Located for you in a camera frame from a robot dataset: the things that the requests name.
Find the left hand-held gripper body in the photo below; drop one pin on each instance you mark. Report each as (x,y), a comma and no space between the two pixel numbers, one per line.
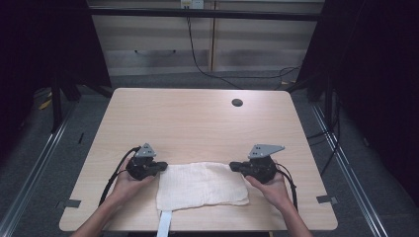
(141,164)

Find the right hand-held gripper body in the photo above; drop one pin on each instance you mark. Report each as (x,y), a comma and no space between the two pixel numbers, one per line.
(262,168)

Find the white cloth towel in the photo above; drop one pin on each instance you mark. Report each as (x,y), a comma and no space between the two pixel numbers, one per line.
(201,186)

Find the person's left hand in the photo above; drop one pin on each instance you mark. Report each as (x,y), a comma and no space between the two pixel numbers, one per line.
(130,187)

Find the person's right hand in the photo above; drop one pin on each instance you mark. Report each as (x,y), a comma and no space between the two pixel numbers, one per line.
(273,192)

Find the small black floor item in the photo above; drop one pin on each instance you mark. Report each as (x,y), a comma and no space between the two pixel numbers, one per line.
(81,138)

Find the grey tape piece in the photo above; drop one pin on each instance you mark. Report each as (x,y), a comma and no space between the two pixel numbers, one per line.
(326,199)
(73,203)

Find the black metal stand leg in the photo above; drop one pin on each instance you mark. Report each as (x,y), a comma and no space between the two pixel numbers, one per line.
(56,105)
(328,102)

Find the yellow floor object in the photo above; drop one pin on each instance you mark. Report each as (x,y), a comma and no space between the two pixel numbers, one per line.
(45,102)

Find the black curtain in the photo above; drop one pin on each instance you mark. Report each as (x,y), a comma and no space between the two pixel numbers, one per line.
(378,82)
(42,49)

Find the black horizontal metal bar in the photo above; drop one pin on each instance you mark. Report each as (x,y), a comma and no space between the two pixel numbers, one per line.
(204,14)

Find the metal floor rail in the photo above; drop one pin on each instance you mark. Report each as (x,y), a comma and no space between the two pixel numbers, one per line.
(36,164)
(349,174)

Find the white wall power outlet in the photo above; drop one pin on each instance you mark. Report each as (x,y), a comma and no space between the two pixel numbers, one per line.
(192,4)

